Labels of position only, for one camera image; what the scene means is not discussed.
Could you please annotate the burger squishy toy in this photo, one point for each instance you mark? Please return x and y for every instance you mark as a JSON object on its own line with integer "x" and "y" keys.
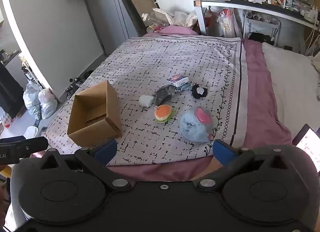
{"x": 163, "y": 113}

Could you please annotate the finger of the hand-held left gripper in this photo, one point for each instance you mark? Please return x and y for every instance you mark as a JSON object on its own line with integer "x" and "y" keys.
{"x": 22, "y": 148}

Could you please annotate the white desk with black top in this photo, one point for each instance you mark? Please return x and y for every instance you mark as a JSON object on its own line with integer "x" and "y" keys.
{"x": 262, "y": 5}

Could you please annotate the white metal rack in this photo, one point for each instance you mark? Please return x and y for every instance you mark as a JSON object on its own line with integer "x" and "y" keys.
{"x": 261, "y": 25}

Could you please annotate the black scrunchie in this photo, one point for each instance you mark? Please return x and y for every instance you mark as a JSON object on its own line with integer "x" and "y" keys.
{"x": 199, "y": 93}

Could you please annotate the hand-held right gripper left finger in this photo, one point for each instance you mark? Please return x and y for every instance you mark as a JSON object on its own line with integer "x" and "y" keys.
{"x": 106, "y": 151}

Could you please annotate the white quilt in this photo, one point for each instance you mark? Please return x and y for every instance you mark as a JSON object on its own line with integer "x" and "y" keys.
{"x": 292, "y": 84}

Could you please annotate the white plastic bag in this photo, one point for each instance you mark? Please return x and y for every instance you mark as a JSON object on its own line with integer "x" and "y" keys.
{"x": 228, "y": 24}

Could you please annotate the paper cup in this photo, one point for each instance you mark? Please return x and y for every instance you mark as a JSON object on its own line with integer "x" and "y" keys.
{"x": 150, "y": 28}

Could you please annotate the flat cardboard sheet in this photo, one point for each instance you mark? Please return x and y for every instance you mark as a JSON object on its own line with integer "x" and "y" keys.
{"x": 140, "y": 1}

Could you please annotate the white plastic bags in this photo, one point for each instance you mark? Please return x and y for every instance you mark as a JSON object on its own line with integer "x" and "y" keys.
{"x": 41, "y": 101}

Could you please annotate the white black-patterned blanket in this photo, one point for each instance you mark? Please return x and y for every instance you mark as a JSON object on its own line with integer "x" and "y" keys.
{"x": 140, "y": 66}

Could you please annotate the pink bed sheet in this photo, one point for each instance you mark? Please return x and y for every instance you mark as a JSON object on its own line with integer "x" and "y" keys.
{"x": 257, "y": 96}

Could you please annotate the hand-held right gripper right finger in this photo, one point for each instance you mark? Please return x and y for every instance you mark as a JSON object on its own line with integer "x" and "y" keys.
{"x": 223, "y": 152}

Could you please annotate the laptop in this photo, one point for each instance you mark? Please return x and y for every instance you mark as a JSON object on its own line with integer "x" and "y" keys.
{"x": 308, "y": 144}

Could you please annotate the brown cardboard box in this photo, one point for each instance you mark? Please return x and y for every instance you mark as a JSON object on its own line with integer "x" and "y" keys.
{"x": 100, "y": 101}

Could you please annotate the blue tissue pack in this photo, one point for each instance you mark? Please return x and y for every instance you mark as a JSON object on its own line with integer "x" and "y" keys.
{"x": 178, "y": 80}

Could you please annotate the clear plastic bottle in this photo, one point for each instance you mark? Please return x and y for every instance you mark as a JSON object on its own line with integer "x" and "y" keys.
{"x": 148, "y": 17}

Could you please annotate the blue fluffy plush toy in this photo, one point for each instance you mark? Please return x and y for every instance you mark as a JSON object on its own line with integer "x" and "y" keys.
{"x": 195, "y": 126}

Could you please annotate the pile of clear plastic bags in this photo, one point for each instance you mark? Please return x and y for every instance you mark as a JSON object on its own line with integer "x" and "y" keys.
{"x": 175, "y": 16}

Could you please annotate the blue grey cloth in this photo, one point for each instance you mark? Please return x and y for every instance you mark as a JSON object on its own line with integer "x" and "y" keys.
{"x": 184, "y": 88}

